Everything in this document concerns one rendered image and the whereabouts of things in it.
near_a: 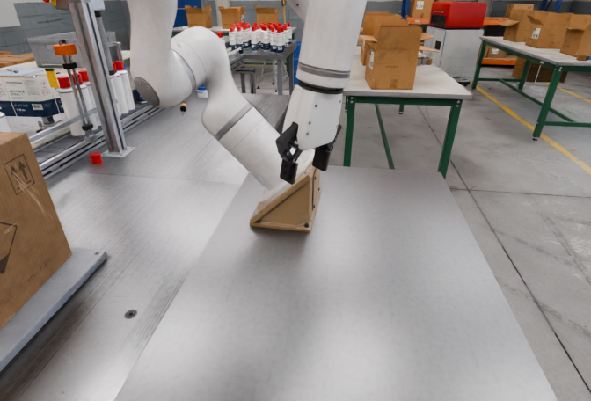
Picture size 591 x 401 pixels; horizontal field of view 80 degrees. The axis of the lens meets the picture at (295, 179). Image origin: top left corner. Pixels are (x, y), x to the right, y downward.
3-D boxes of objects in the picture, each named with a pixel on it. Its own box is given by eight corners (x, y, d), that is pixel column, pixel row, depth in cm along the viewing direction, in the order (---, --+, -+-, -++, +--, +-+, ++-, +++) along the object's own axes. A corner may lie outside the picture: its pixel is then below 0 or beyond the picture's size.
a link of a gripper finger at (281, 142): (309, 113, 59) (304, 144, 61) (277, 122, 53) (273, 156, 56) (314, 116, 58) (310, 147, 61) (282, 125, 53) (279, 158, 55)
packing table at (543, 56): (467, 90, 550) (479, 36, 514) (521, 91, 541) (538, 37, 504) (530, 142, 358) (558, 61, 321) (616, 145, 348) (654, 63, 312)
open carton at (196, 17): (183, 28, 622) (180, 5, 605) (195, 26, 663) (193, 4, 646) (205, 29, 615) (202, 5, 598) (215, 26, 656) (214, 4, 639)
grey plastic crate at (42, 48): (81, 55, 338) (74, 31, 328) (120, 56, 335) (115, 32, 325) (35, 68, 285) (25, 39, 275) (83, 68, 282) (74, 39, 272)
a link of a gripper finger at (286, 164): (287, 142, 59) (281, 176, 62) (274, 144, 57) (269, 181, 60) (302, 148, 57) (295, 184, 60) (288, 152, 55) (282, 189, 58)
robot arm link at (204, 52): (211, 147, 87) (136, 74, 82) (255, 105, 97) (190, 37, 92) (229, 129, 77) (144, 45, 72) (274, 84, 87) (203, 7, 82)
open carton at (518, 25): (492, 39, 485) (500, 9, 467) (532, 39, 481) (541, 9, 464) (505, 41, 453) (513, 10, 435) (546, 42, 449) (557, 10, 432)
